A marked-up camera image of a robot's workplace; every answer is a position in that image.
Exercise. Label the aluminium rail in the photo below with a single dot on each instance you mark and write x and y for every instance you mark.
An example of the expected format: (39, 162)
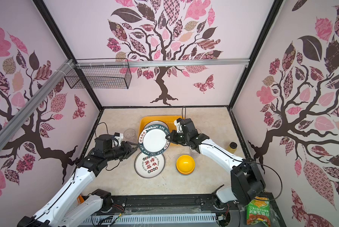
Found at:
(134, 64)
(19, 119)

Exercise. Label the aluminium rail back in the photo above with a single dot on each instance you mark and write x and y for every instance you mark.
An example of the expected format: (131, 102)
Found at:
(134, 64)

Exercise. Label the aluminium rail left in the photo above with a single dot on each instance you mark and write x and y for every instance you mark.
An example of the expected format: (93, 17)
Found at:
(19, 119)

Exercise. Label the white vented strip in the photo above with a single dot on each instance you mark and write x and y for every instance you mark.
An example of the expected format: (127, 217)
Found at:
(150, 220)

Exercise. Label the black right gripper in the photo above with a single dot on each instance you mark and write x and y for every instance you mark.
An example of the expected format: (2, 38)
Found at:
(173, 139)

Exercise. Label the yellow upturned bowl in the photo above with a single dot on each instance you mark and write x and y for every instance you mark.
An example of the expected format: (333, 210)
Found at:
(185, 165)

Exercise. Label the black wire basket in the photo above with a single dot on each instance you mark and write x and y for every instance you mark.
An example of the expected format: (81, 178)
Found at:
(106, 73)

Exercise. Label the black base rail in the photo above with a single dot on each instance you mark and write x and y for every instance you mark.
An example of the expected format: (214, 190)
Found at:
(174, 202)

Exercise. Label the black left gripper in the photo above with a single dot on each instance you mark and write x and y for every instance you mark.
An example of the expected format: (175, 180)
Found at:
(128, 150)

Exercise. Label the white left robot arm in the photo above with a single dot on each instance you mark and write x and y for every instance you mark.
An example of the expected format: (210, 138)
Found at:
(56, 212)

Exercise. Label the white plate dark green rim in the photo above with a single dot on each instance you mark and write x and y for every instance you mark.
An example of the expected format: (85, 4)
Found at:
(153, 142)

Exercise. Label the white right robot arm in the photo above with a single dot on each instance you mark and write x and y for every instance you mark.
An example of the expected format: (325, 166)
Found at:
(246, 180)

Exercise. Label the clear plastic cup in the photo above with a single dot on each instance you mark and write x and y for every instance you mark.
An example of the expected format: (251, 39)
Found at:
(130, 135)
(193, 152)

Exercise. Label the yellow bottle right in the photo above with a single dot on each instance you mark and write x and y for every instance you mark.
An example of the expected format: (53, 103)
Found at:
(232, 147)

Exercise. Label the green snack bag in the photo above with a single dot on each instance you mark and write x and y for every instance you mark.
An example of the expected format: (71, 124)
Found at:
(258, 211)

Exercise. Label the white plate black flower outline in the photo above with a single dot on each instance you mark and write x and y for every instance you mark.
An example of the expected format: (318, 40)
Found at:
(156, 125)

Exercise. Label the yellow plastic bin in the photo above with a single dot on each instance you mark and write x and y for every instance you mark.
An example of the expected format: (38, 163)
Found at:
(168, 119)

